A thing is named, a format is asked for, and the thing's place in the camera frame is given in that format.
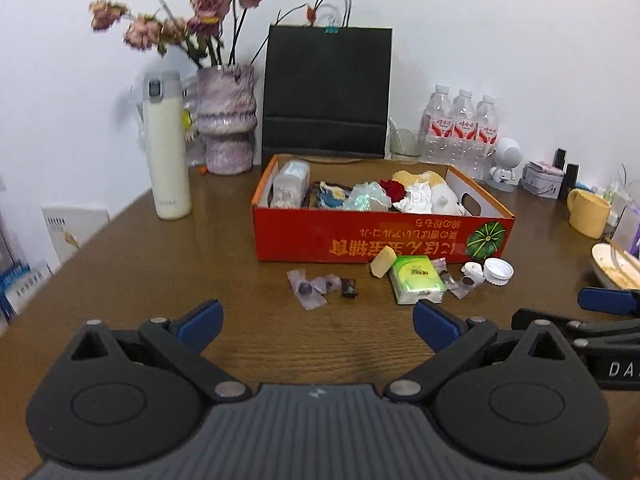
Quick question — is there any white tissue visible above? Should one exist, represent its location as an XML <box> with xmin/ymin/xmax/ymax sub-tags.
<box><xmin>393</xmin><ymin>182</ymin><xmax>433</xmax><ymax>214</ymax></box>

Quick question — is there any red artificial rose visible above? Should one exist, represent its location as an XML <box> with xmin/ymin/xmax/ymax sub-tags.
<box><xmin>378</xmin><ymin>180</ymin><xmax>407</xmax><ymax>203</ymax></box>

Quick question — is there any white bowl with food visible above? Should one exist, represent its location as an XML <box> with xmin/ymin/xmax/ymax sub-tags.
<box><xmin>591</xmin><ymin>243</ymin><xmax>639</xmax><ymax>290</ymax></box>

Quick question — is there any clear candy wrapper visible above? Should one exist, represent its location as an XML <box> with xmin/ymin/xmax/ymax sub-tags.
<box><xmin>432</xmin><ymin>258</ymin><xmax>480</xmax><ymax>299</ymax></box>

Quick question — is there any purple bottle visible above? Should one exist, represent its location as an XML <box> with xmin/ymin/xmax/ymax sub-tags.
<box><xmin>612</xmin><ymin>205</ymin><xmax>640</xmax><ymax>258</ymax></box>

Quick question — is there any small white cap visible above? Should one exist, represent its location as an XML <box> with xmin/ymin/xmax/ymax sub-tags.
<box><xmin>461</xmin><ymin>261</ymin><xmax>485</xmax><ymax>286</ymax></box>

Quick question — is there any green tissue pack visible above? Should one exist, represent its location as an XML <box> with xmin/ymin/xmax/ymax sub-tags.
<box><xmin>388</xmin><ymin>256</ymin><xmax>446</xmax><ymax>306</ymax></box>

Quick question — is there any white bottle cap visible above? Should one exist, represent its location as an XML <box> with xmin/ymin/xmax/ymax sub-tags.
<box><xmin>483</xmin><ymin>258</ymin><xmax>514</xmax><ymax>286</ymax></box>

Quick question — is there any yellow mug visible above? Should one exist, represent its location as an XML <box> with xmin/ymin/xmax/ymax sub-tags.
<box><xmin>566</xmin><ymin>188</ymin><xmax>611</xmax><ymax>240</ymax></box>

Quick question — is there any yellow eraser block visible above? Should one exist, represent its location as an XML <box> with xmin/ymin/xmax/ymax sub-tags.
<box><xmin>370</xmin><ymin>245</ymin><xmax>397</xmax><ymax>278</ymax></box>

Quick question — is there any dark candy piece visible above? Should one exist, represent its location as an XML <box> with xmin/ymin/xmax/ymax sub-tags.
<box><xmin>341</xmin><ymin>278</ymin><xmax>358</xmax><ymax>299</ymax></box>

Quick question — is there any black cosmetic tube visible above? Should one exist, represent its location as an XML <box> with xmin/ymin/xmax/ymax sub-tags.
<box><xmin>558</xmin><ymin>164</ymin><xmax>579</xmax><ymax>203</ymax></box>

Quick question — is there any purple candy wrapper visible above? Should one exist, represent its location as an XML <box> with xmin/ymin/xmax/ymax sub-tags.
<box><xmin>311</xmin><ymin>274</ymin><xmax>342</xmax><ymax>295</ymax></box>
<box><xmin>286</xmin><ymin>269</ymin><xmax>326</xmax><ymax>311</ymax></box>

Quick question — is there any small grey tin box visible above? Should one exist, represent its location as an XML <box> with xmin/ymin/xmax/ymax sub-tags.
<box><xmin>520</xmin><ymin>160</ymin><xmax>564</xmax><ymax>200</ymax></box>

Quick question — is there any yellow white plush toy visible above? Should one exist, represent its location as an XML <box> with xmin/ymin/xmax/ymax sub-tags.
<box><xmin>392</xmin><ymin>170</ymin><xmax>469</xmax><ymax>216</ymax></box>

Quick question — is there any cream thermos bottle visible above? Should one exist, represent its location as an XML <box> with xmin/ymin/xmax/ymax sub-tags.
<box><xmin>142</xmin><ymin>70</ymin><xmax>192</xmax><ymax>220</ymax></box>

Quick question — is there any black lipstick tube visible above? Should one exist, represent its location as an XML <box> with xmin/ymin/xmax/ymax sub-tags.
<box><xmin>552</xmin><ymin>148</ymin><xmax>566</xmax><ymax>171</ymax></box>

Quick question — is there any white bird booklet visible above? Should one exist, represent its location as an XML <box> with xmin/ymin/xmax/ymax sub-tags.
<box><xmin>42</xmin><ymin>206</ymin><xmax>110</xmax><ymax>264</ymax></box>

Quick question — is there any iridescent wrapped bundle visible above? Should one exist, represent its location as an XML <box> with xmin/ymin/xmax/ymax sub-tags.
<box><xmin>342</xmin><ymin>182</ymin><xmax>393</xmax><ymax>212</ymax></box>

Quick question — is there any red cardboard box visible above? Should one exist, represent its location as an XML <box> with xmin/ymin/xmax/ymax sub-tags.
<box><xmin>250</xmin><ymin>154</ymin><xmax>515</xmax><ymax>263</ymax></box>

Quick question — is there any white astronaut figurine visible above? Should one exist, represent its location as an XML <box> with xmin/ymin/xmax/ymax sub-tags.
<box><xmin>486</xmin><ymin>138</ymin><xmax>522</xmax><ymax>193</ymax></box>

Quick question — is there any white plastic jar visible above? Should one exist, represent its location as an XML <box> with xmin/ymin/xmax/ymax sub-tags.
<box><xmin>270</xmin><ymin>159</ymin><xmax>310</xmax><ymax>209</ymax></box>

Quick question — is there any left water bottle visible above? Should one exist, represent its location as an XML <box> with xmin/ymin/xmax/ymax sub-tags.
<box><xmin>420</xmin><ymin>84</ymin><xmax>454</xmax><ymax>164</ymax></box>

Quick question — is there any water bottle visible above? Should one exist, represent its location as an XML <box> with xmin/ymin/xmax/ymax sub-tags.
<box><xmin>473</xmin><ymin>96</ymin><xmax>500</xmax><ymax>181</ymax></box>
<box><xmin>420</xmin><ymin>84</ymin><xmax>454</xmax><ymax>164</ymax></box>
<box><xmin>450</xmin><ymin>89</ymin><xmax>477</xmax><ymax>172</ymax></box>

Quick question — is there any green glass cup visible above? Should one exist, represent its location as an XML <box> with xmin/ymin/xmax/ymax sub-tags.
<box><xmin>388</xmin><ymin>128</ymin><xmax>423</xmax><ymax>160</ymax></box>

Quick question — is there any middle water bottle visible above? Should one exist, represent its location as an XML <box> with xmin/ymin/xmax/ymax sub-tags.
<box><xmin>450</xmin><ymin>89</ymin><xmax>477</xmax><ymax>172</ymax></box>

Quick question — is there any clear spoon in cup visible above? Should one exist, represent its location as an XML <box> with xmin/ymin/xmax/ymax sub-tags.
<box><xmin>387</xmin><ymin>117</ymin><xmax>401</xmax><ymax>151</ymax></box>

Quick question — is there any right water bottle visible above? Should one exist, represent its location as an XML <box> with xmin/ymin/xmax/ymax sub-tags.
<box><xmin>473</xmin><ymin>96</ymin><xmax>500</xmax><ymax>181</ymax></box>

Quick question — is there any pink marbled ceramic vase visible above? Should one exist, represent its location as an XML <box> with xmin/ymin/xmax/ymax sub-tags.
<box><xmin>196</xmin><ymin>65</ymin><xmax>257</xmax><ymax>176</ymax></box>

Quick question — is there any black paper bag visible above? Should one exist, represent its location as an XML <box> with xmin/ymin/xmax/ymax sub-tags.
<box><xmin>260</xmin><ymin>0</ymin><xmax>393</xmax><ymax>165</ymax></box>

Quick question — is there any dried pink rose bouquet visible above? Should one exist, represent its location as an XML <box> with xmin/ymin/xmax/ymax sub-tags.
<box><xmin>88</xmin><ymin>0</ymin><xmax>265</xmax><ymax>68</ymax></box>

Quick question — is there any teal binder clip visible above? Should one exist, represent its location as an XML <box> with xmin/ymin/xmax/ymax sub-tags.
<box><xmin>324</xmin><ymin>18</ymin><xmax>340</xmax><ymax>35</ymax></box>

